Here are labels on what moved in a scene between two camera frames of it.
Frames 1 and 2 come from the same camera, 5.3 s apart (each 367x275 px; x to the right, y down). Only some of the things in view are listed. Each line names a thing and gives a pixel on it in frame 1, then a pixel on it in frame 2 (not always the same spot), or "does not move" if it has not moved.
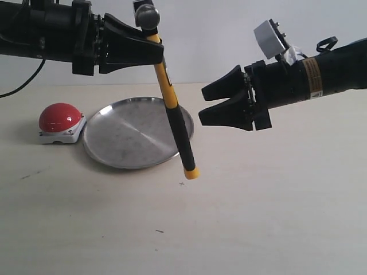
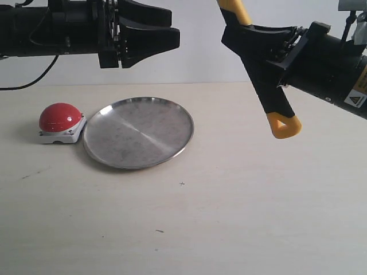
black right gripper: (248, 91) to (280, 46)
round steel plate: (133, 133) does not move
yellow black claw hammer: (177, 124) to (238, 36)
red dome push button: (61, 122) does not move
